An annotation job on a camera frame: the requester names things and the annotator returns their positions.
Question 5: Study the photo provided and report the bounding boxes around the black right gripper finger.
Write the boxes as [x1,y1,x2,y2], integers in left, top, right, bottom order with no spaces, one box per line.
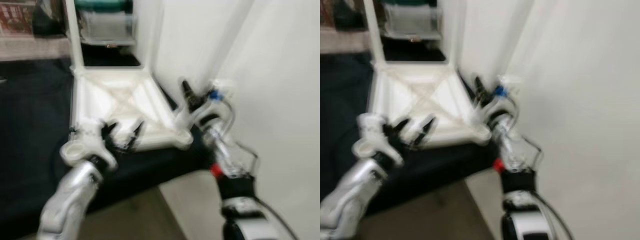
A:
[181,79,201,112]
[472,75,488,107]

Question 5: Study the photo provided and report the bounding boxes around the white plastic children table top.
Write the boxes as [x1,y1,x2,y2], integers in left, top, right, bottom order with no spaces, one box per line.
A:
[60,64,195,166]
[352,60,493,158]

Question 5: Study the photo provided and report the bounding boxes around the clear plastic storage box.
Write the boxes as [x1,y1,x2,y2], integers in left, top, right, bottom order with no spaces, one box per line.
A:
[385,2,443,41]
[77,7,136,46]

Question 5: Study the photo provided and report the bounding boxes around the green lidded pot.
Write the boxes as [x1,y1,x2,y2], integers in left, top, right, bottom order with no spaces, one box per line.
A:
[74,0,133,13]
[382,0,438,8]

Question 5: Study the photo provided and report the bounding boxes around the orange lidded red print box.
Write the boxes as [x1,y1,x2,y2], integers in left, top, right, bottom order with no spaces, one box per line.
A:
[0,0,36,36]
[320,0,337,28]

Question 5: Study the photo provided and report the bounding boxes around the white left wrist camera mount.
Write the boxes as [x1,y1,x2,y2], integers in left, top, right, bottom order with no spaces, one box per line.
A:
[72,120,118,171]
[357,114,403,166]

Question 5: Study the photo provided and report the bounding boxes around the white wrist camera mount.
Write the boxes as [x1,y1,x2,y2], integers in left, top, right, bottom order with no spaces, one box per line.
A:
[72,120,118,171]
[497,75,521,96]
[210,79,236,101]
[357,114,403,166]

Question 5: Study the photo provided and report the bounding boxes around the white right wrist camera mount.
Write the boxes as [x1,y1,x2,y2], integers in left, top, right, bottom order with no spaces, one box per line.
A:
[210,79,236,101]
[497,75,521,96]

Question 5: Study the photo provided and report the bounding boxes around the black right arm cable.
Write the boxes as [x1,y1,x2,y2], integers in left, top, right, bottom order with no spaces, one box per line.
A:
[500,95,521,131]
[212,97,236,136]

